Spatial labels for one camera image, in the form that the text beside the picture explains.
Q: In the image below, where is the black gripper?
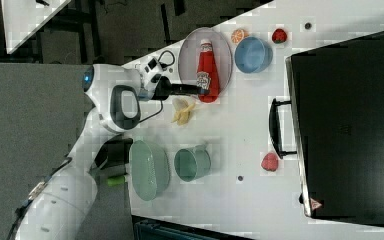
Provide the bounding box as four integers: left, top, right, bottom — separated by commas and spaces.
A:
152, 76, 210, 100

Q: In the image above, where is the red felt ketchup bottle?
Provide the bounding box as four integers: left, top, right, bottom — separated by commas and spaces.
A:
196, 39, 220, 103

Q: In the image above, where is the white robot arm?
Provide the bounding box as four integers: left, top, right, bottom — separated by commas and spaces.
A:
6, 57, 209, 240

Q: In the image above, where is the lilac oval plate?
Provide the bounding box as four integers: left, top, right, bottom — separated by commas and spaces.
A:
177, 27, 233, 94

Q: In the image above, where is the peeled banana toy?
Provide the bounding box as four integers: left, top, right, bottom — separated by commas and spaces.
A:
172, 98, 196, 126

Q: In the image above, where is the green mug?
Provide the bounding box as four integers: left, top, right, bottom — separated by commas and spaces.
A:
174, 145, 211, 182

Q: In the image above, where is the orange slice toy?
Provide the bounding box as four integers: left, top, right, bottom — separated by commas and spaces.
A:
231, 28, 249, 44

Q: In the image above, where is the blue bowl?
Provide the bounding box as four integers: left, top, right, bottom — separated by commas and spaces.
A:
234, 36, 273, 74

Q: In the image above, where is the green perforated colander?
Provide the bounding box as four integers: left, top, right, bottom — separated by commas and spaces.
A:
129, 140, 170, 201

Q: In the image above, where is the red strawberry toy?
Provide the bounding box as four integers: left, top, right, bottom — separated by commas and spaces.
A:
272, 28, 288, 44

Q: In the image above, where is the pink strawberry toy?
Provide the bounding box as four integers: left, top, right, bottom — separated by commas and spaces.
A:
261, 152, 279, 172

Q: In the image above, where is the green slotted spatula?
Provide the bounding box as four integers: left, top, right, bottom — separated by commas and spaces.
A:
90, 166, 129, 187

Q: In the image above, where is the black toaster oven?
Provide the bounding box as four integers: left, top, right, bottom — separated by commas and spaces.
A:
285, 31, 384, 227

